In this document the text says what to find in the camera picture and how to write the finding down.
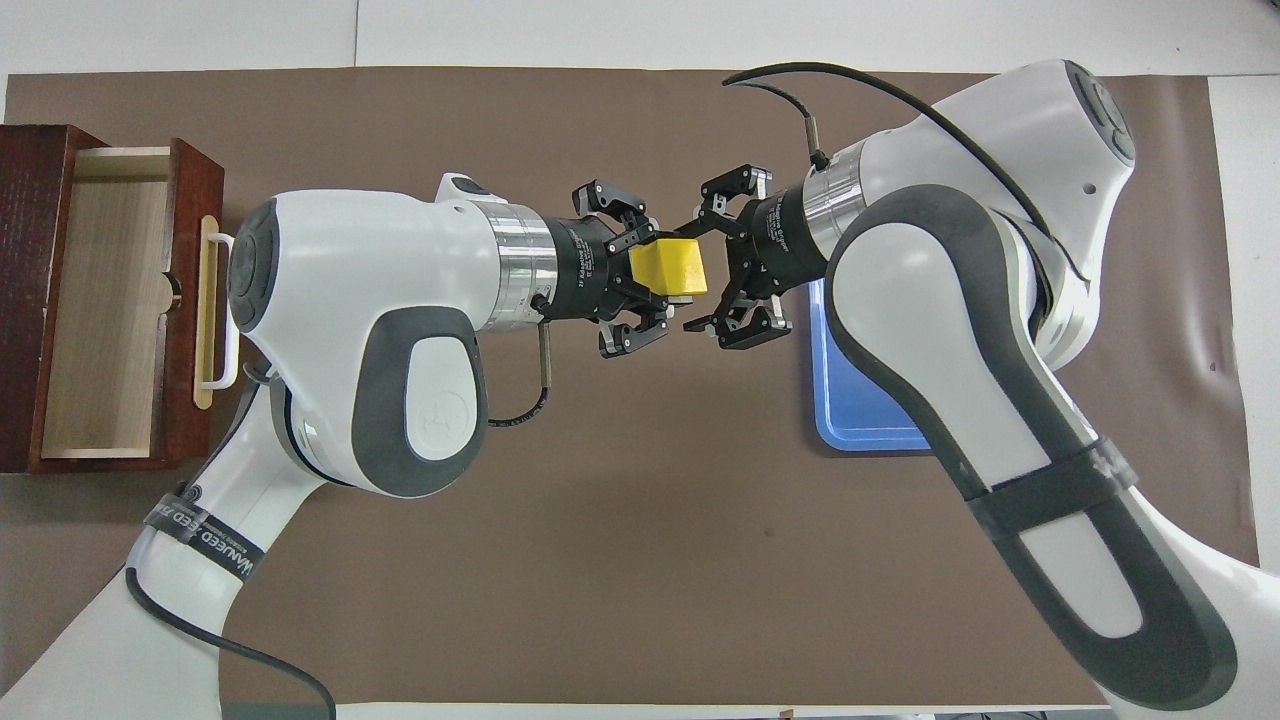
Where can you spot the blue plastic tray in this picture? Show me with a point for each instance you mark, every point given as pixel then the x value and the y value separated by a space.
pixel 860 400

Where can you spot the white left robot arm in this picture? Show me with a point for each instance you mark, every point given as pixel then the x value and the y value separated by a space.
pixel 350 320

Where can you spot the brown table mat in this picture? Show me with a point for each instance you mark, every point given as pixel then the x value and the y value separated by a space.
pixel 650 500

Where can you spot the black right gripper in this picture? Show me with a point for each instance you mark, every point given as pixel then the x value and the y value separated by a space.
pixel 780 245

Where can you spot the yellow cube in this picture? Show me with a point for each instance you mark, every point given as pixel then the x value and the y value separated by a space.
pixel 668 268

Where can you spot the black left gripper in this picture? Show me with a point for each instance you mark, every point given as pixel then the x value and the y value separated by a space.
pixel 590 268

